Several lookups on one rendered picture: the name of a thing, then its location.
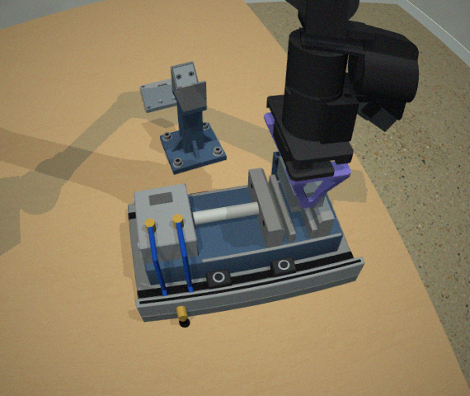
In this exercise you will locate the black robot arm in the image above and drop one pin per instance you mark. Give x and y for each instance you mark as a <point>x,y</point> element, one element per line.
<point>383,71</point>

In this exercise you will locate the grey flat bar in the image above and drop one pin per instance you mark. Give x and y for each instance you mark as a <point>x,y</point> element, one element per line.
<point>309,222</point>
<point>282,208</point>

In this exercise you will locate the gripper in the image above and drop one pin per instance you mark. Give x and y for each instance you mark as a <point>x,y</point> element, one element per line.
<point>297,133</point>

